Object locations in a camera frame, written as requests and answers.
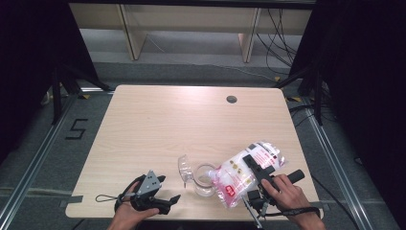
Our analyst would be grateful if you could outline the red and white pouch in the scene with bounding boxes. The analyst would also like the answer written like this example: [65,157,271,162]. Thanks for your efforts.
[208,141,287,210]

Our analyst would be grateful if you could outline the grey tape strip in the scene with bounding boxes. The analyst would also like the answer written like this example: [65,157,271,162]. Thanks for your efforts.
[58,195,84,209]

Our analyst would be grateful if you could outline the light wooden shelf unit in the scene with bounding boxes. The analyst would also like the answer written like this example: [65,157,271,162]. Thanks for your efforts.
[68,3,313,63]

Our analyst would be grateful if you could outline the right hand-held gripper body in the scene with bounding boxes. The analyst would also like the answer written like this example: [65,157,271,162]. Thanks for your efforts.
[240,169,306,230]

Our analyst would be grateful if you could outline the black metal stand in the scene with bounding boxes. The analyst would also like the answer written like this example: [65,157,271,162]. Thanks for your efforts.
[50,61,113,127]
[273,66,324,127]

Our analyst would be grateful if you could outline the person's right hand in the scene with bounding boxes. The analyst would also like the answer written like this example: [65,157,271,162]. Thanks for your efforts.
[260,173,316,222]

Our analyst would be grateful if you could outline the bundle of black cables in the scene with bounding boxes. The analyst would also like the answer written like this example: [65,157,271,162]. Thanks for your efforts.
[256,8,302,77]

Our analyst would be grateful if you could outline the black curtain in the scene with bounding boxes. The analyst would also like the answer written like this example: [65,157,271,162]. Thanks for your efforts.
[288,0,406,221]
[0,0,100,164]

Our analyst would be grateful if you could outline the clear glass jar with lid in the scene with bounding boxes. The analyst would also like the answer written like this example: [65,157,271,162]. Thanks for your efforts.
[177,154,222,198]

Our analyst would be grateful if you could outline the person's left hand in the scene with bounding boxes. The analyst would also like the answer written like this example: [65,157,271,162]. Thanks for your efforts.
[106,183,161,223]

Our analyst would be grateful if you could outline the black floor cable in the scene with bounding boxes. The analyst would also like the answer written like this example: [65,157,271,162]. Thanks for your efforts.
[310,174,362,230]

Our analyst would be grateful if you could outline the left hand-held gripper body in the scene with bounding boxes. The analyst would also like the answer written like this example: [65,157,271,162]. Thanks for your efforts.
[129,170,169,216]

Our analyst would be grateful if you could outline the aluminium floor rail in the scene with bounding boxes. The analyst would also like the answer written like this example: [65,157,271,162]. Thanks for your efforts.
[0,94,79,222]
[304,99,375,230]

